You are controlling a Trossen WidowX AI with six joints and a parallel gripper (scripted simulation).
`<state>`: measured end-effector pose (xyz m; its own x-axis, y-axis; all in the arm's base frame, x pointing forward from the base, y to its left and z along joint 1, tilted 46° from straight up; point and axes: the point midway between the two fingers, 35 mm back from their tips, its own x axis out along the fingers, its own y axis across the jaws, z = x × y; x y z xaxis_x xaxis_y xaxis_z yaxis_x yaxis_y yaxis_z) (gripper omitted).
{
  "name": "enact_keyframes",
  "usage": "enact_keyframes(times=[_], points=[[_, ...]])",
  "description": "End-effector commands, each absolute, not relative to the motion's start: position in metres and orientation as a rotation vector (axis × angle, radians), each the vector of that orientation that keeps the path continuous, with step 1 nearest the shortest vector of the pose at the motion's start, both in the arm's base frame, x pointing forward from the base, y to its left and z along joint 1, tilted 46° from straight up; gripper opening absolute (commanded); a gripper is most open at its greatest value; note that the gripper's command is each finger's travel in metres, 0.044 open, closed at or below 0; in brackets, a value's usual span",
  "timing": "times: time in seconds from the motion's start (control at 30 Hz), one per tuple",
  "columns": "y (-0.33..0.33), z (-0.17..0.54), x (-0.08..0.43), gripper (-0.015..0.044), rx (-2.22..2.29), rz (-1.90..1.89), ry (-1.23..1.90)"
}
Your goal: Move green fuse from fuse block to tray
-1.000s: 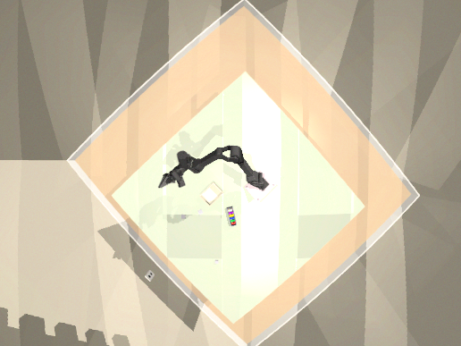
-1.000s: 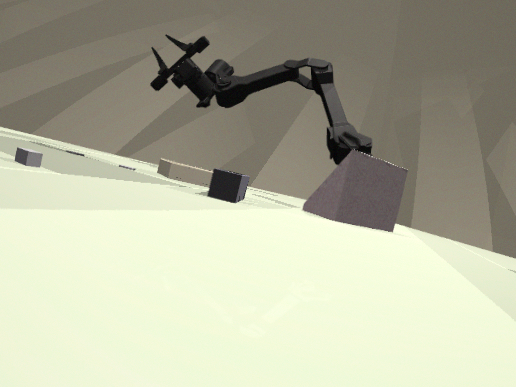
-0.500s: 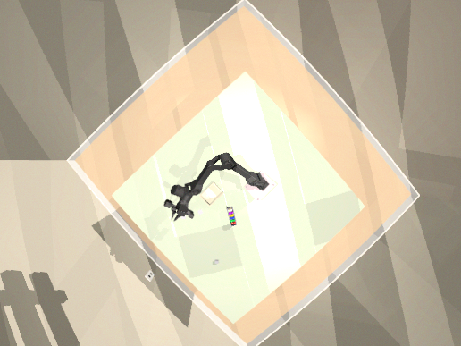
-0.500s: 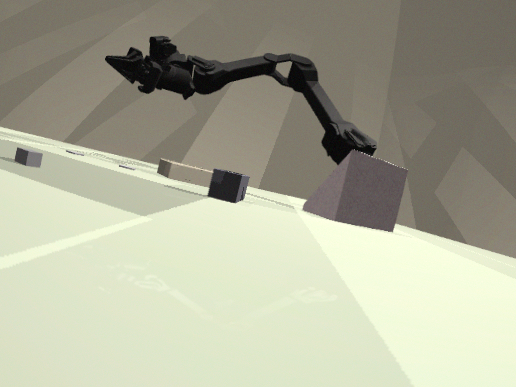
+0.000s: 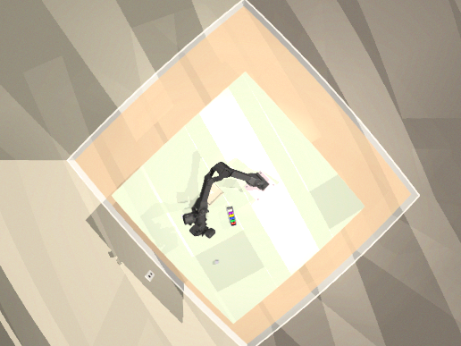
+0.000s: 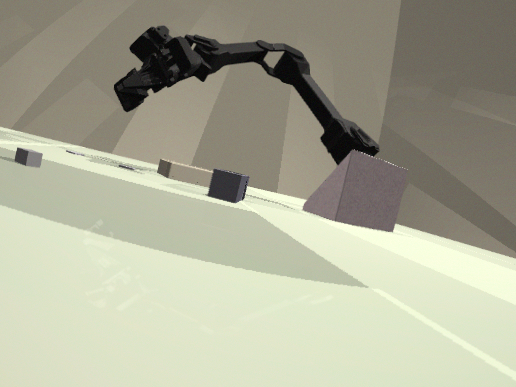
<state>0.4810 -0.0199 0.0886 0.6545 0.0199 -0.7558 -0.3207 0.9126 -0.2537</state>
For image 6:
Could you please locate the beige square tray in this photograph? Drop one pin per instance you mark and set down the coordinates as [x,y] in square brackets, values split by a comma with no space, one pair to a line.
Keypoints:
[185,173]

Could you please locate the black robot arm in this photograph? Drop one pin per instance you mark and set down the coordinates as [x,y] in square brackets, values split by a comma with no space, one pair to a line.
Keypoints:
[340,135]

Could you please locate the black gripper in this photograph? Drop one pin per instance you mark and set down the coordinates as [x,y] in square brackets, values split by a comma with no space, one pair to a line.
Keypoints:
[156,73]

